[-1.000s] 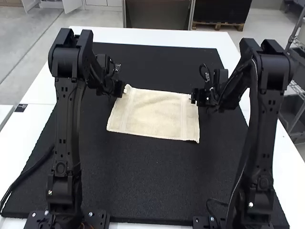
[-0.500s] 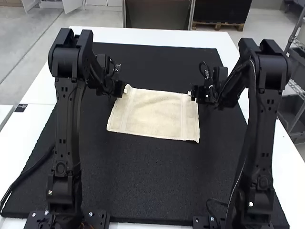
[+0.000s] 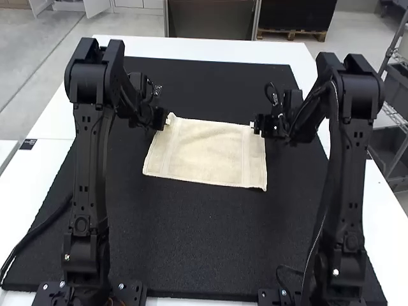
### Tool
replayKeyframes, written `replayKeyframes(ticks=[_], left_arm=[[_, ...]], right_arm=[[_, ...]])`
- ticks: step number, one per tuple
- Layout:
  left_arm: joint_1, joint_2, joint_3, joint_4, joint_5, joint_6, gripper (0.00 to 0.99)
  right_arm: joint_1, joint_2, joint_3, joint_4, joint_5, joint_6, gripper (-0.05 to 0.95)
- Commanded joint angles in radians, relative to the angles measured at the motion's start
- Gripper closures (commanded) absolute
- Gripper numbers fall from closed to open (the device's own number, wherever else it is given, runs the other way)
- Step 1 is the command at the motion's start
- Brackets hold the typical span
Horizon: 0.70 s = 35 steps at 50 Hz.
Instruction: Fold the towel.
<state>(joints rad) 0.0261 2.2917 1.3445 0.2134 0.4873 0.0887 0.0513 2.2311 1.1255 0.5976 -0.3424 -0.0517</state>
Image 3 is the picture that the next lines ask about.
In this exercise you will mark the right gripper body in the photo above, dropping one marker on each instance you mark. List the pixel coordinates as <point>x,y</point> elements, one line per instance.
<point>274,127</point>

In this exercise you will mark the grey cupboard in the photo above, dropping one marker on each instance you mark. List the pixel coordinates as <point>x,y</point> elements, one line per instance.
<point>97,6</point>
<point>137,3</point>

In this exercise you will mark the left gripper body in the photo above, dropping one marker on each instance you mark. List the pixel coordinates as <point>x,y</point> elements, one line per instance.
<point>150,118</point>

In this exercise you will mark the black crate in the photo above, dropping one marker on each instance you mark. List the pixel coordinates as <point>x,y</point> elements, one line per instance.
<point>296,12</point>

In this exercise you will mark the black mat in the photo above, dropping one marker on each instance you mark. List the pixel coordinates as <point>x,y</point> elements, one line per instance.
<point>191,229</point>

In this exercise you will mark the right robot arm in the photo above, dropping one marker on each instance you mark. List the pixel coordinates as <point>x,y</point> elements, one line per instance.
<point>347,165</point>

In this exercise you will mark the wooden pallet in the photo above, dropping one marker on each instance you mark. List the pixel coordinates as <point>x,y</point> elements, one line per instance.
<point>287,33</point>

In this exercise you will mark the dark grey crate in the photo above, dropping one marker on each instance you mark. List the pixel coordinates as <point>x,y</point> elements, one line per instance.
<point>395,8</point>

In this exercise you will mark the pale towel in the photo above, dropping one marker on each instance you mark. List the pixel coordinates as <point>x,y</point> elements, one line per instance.
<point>204,153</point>

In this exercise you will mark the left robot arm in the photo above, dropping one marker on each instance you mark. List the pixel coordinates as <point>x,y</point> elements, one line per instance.
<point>90,153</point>

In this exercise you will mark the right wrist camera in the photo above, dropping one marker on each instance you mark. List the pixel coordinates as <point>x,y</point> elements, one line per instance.
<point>293,100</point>

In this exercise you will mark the grey bin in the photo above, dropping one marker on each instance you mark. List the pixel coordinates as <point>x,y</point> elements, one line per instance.
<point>398,86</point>

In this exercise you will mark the black framed panel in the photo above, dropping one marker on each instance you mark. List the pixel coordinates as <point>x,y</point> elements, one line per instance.
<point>210,19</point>

